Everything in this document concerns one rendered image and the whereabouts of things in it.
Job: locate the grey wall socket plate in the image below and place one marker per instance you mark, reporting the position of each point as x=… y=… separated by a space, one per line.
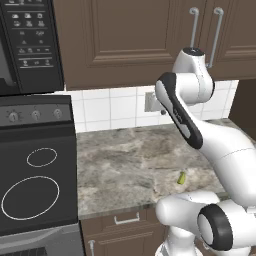
x=152 y=102

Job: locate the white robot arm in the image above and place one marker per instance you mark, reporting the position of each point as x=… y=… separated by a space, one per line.
x=230 y=156

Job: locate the black microwave oven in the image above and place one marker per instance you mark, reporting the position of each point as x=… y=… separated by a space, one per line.
x=31 y=45

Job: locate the brown base cupboard door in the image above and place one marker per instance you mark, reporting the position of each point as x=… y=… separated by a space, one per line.
x=126 y=244

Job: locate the yellow-green lemon wedge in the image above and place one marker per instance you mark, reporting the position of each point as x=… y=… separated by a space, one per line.
x=181 y=178

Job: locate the black stove with hob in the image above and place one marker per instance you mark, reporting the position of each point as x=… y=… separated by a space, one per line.
x=36 y=173

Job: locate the brown wall cupboard door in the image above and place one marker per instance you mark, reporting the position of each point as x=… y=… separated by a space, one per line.
x=233 y=36
x=123 y=40

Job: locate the brown drawer front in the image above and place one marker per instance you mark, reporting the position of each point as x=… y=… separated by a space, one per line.
x=123 y=220

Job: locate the silver stove knob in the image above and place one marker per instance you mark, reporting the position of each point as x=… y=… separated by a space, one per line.
x=13 y=116
x=36 y=115
x=57 y=113

